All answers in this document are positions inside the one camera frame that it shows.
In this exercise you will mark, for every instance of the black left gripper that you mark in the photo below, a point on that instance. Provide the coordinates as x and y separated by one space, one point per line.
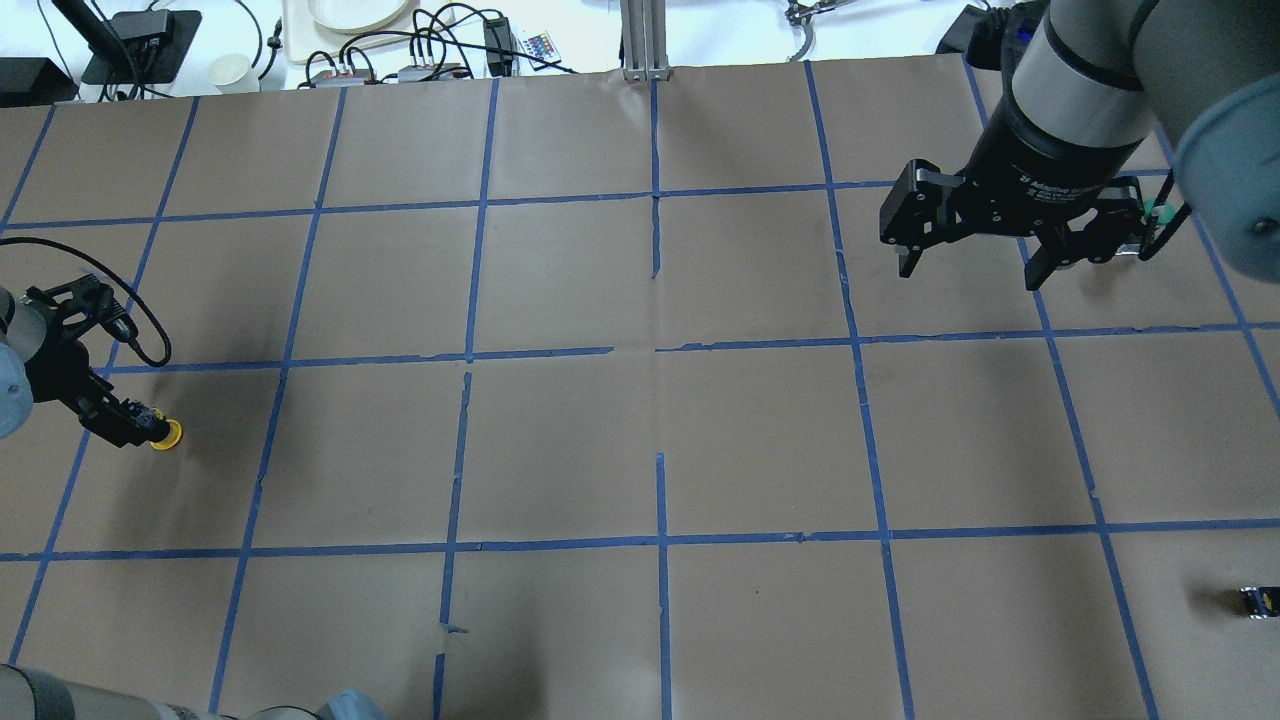
62 377

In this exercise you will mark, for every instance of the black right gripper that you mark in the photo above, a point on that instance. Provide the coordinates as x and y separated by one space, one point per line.
1050 150

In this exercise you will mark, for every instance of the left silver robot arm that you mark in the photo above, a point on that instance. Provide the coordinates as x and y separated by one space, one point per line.
23 334

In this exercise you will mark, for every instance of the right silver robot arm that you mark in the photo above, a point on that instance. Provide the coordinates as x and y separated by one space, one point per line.
1118 120

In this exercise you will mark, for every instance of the red push button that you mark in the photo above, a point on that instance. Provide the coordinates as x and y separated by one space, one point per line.
1260 601

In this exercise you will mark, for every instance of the black power adapter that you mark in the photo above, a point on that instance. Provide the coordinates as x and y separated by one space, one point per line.
977 31

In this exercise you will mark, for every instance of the white paper cup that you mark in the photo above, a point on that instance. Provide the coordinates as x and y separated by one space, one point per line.
233 74

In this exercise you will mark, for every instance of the beige tray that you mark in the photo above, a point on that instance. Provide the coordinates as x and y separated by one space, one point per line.
309 26

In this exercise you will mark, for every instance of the beige plate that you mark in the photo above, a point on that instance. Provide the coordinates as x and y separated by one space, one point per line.
354 17

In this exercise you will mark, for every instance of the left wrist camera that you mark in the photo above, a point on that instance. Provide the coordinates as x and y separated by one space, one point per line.
73 309

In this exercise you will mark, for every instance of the black camera stand base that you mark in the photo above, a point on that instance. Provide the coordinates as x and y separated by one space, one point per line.
148 47

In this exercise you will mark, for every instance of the aluminium frame post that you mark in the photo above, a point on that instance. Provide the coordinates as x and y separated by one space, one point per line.
644 41

